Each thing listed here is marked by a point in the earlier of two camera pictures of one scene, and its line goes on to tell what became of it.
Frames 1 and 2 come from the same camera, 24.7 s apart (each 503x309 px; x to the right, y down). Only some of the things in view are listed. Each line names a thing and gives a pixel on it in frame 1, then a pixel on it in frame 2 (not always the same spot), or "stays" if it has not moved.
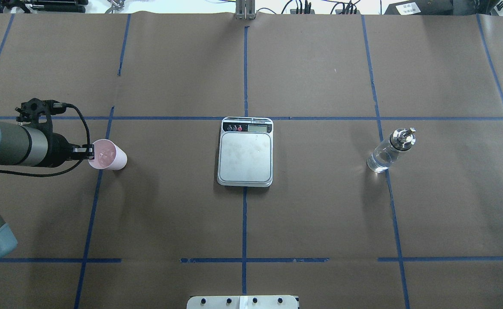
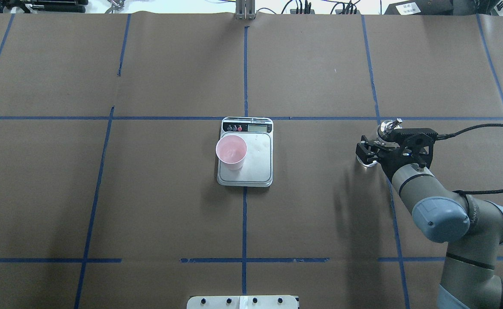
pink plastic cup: [108, 156] -> [231, 150]
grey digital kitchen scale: [246, 152] stays
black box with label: [421, 7] stays
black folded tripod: [48, 6] stays
